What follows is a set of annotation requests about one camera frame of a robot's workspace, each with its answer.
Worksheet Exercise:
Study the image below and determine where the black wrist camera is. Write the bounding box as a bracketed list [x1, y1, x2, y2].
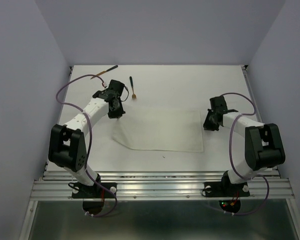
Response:
[92, 79, 129, 103]
[209, 96, 238, 115]

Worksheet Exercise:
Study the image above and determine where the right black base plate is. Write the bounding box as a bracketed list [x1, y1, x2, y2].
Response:
[201, 181, 250, 198]

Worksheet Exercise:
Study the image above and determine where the purple cable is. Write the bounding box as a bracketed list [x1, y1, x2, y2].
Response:
[206, 92, 269, 216]
[56, 74, 118, 218]

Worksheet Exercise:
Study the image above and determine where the gold knife green handle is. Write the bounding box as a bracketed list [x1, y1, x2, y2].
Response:
[90, 65, 118, 79]

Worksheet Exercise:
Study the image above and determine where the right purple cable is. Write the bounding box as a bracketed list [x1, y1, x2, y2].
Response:
[206, 92, 269, 216]

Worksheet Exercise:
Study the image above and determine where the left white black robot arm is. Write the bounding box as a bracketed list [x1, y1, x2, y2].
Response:
[48, 97, 125, 197]

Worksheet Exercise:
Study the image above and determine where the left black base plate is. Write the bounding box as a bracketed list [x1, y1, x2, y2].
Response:
[68, 182, 114, 199]

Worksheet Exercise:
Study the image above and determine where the gold fork green handle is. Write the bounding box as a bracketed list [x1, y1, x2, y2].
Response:
[129, 76, 137, 101]

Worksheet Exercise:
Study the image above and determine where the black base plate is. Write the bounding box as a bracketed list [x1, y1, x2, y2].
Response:
[201, 181, 250, 198]
[68, 182, 114, 199]

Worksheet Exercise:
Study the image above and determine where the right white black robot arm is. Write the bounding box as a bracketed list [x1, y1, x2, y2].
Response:
[203, 109, 285, 196]

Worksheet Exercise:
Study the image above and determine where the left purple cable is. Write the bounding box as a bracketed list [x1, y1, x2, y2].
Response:
[56, 74, 118, 218]

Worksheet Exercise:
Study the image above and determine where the aluminium rail frame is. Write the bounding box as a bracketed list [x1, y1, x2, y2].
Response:
[20, 65, 300, 240]

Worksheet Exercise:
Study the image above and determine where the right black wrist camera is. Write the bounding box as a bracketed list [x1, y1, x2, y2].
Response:
[209, 96, 238, 115]

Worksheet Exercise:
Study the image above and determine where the white cloth napkin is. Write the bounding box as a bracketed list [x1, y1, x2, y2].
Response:
[112, 105, 204, 153]

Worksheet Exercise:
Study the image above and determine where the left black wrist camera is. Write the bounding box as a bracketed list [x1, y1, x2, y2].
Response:
[92, 79, 129, 103]

